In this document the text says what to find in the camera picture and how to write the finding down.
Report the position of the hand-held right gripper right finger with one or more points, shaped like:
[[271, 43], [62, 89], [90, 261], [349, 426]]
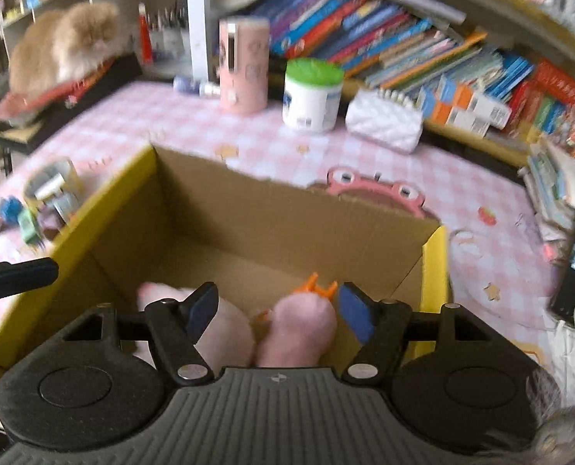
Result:
[[355, 311]]

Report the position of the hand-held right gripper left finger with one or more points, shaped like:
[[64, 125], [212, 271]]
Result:
[[202, 307]]

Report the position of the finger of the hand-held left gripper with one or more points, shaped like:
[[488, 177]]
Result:
[[16, 278]]

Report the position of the pink plush toy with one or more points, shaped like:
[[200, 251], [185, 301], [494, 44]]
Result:
[[297, 329]]

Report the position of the yellow cardboard box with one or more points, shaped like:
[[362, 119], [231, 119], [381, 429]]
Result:
[[268, 232]]

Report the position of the yellow tape roll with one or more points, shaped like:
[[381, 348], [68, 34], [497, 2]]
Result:
[[50, 179]]

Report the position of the orange plastic piece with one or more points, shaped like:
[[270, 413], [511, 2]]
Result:
[[312, 288]]

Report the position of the small green item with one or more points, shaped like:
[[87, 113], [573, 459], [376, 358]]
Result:
[[30, 230]]

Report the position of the small blue item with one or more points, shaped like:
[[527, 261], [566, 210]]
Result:
[[7, 210]]

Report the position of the black digital piano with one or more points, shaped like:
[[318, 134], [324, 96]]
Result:
[[50, 123]]

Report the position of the red foil packets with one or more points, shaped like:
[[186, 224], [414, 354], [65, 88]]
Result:
[[50, 94]]

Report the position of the pink checked tablecloth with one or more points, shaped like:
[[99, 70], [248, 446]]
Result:
[[171, 121]]

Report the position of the white quilted pouch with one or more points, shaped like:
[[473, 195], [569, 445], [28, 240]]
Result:
[[384, 121]]

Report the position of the white jar with green lid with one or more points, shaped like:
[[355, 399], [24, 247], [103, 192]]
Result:
[[311, 99]]

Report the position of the dark blue spray bottle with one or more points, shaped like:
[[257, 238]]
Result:
[[195, 86]]

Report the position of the pile of papers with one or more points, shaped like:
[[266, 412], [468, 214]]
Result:
[[548, 179]]

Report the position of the fluffy ginger cat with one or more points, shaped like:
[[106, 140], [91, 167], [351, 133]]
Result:
[[64, 43]]

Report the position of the pink humidifier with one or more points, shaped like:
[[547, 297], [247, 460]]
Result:
[[243, 63]]

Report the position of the white pen holder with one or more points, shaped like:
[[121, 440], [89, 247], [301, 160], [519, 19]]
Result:
[[168, 36]]

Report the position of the row of colourful books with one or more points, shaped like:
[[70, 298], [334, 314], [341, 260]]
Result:
[[389, 38]]

